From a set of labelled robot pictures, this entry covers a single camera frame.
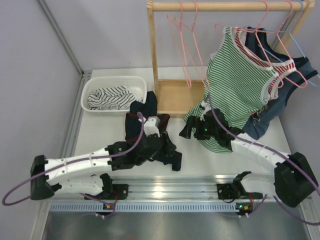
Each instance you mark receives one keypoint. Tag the pink hanger under green top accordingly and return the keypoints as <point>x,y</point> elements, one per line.
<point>260,22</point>

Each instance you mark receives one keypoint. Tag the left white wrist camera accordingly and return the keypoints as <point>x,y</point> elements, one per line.
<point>151,125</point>

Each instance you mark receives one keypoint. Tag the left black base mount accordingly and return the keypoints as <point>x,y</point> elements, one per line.
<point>117,192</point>

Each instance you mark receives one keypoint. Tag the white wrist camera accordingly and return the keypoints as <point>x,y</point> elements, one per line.
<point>206,106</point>
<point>151,125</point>

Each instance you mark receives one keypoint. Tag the aluminium rail frame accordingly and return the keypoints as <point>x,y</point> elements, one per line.
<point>200,170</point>

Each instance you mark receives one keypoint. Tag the black white striped shirt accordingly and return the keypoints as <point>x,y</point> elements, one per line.
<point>112,98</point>

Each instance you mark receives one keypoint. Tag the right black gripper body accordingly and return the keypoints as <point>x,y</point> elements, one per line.
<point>204,131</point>

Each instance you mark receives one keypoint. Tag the pink hanger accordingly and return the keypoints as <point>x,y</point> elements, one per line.
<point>203,77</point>
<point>290,31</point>
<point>180,47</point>
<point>260,22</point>

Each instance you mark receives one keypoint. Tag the wooden clothes rack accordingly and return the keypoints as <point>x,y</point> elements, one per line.
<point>174,96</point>

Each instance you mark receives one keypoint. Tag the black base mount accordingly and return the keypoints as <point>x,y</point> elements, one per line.
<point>117,192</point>
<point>231,191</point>

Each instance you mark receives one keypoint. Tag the dark blue tank top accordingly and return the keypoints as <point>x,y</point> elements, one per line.
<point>257,125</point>

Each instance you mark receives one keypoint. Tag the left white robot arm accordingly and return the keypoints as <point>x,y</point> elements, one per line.
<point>89,173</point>

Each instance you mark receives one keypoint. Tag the green striped tank top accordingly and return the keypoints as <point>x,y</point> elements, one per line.
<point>238,87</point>

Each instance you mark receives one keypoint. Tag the pink hanger under red top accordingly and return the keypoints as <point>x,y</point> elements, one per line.
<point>290,31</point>

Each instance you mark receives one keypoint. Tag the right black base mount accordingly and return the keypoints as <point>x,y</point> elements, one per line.
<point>231,191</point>

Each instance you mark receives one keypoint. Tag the white plastic basket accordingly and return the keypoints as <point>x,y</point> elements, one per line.
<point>137,84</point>

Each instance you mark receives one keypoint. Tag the red striped tank top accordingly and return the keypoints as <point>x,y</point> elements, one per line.
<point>283,69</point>

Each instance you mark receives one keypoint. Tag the blue hanger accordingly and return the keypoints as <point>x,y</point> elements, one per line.
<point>298,32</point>

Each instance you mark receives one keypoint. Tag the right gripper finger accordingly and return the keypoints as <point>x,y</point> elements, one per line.
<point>188,130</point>
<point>192,121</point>

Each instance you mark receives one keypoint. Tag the slotted grey cable duct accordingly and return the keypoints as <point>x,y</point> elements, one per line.
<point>150,207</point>

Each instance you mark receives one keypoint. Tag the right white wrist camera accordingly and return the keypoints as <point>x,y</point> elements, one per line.
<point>206,106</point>

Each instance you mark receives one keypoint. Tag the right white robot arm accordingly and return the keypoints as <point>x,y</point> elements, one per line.
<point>287,177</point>

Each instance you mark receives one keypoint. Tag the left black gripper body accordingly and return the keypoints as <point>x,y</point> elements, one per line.
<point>164,146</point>

